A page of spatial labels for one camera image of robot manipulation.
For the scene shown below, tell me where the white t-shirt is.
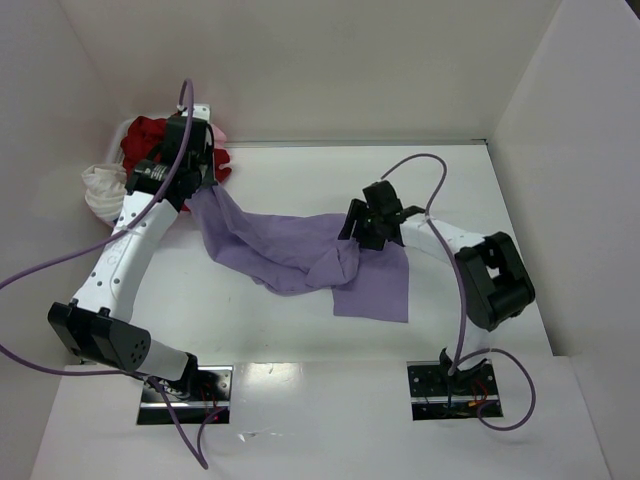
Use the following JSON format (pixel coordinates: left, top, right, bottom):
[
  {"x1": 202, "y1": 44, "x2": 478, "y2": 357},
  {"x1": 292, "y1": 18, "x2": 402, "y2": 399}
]
[{"x1": 81, "y1": 163, "x2": 127, "y2": 226}]

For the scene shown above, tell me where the purple t-shirt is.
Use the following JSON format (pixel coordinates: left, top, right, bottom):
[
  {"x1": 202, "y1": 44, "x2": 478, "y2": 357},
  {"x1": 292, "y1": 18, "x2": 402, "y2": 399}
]
[{"x1": 187, "y1": 185, "x2": 409, "y2": 323}]

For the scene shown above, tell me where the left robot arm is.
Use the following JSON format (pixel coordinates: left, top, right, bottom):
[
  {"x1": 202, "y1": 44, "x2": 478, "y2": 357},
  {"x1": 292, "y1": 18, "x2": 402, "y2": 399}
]
[{"x1": 48, "y1": 115, "x2": 213, "y2": 399}]

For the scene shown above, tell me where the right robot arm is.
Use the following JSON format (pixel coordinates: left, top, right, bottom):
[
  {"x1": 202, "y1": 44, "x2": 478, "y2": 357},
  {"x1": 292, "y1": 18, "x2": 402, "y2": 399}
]
[{"x1": 339, "y1": 180, "x2": 535, "y2": 389}]

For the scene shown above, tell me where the purple cable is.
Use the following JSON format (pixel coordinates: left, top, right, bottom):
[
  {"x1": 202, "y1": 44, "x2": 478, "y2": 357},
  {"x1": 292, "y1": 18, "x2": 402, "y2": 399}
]
[
  {"x1": 380, "y1": 152, "x2": 540, "y2": 431},
  {"x1": 0, "y1": 78, "x2": 211, "y2": 470}
]

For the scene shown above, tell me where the red t-shirt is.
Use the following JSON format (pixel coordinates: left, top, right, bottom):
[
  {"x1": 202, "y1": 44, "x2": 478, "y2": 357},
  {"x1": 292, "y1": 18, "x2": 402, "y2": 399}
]
[{"x1": 121, "y1": 116, "x2": 232, "y2": 182}]

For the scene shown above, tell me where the pink t-shirt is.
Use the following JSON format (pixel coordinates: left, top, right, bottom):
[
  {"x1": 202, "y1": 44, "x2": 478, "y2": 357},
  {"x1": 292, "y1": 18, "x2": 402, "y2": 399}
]
[{"x1": 211, "y1": 124, "x2": 227, "y2": 149}]

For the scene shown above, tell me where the white laundry basket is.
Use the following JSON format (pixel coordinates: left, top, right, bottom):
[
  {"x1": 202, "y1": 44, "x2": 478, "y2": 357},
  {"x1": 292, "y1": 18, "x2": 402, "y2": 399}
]
[{"x1": 103, "y1": 118, "x2": 134, "y2": 164}]

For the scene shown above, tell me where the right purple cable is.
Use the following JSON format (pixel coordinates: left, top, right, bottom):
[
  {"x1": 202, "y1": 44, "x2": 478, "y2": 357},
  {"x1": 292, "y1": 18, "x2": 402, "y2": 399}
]
[{"x1": 380, "y1": 152, "x2": 540, "y2": 431}]

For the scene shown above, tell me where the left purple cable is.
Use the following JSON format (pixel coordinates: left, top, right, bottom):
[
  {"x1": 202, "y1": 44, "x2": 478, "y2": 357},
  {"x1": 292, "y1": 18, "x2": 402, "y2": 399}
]
[{"x1": 0, "y1": 78, "x2": 211, "y2": 470}]

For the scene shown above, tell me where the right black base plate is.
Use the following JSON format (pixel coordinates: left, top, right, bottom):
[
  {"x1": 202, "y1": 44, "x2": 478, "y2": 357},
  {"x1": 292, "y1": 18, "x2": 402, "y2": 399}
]
[{"x1": 407, "y1": 360, "x2": 503, "y2": 421}]

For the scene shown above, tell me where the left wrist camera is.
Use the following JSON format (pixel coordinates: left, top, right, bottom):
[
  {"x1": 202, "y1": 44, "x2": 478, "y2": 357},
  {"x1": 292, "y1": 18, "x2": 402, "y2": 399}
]
[{"x1": 178, "y1": 103, "x2": 211, "y2": 123}]

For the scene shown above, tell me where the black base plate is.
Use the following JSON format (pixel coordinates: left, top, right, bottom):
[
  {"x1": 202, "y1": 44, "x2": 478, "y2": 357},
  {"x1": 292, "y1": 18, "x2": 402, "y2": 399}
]
[
  {"x1": 136, "y1": 365, "x2": 234, "y2": 426},
  {"x1": 407, "y1": 360, "x2": 503, "y2": 421}
]

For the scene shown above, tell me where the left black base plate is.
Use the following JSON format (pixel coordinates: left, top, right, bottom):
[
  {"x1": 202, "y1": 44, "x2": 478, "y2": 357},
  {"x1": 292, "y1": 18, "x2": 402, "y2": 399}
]
[{"x1": 136, "y1": 365, "x2": 234, "y2": 426}]

